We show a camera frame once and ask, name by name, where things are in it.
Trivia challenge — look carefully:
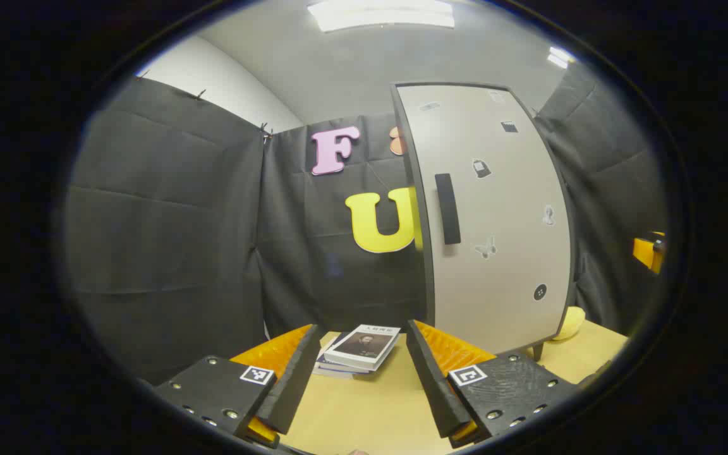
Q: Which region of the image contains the yellow round object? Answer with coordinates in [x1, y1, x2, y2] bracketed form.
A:
[550, 306, 586, 342]

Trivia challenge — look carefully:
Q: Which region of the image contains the black door handle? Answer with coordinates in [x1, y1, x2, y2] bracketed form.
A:
[435, 173, 461, 245]

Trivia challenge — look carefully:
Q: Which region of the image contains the white book with dark spine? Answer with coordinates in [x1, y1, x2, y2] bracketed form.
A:
[312, 333, 371, 380]

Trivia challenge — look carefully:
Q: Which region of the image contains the black backdrop cloth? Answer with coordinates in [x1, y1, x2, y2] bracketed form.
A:
[64, 60, 668, 386]

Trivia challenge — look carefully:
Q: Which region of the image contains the grey cabinet door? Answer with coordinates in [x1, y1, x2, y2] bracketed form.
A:
[397, 84, 573, 355]

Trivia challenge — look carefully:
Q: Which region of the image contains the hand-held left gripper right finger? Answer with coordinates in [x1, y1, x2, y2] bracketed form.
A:
[406, 319, 583, 449]

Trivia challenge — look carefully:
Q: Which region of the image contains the white book with portrait cover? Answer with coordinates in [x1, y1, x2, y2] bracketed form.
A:
[323, 324, 401, 372]

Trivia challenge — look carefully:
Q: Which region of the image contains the large ceiling light panel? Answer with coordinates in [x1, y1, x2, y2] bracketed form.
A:
[307, 0, 456, 32]

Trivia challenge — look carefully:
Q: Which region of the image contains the grey cabinet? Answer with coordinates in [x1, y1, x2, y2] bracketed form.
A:
[391, 81, 576, 362]

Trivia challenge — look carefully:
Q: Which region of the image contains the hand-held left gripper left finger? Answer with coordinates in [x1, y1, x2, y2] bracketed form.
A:
[152, 324, 322, 449]

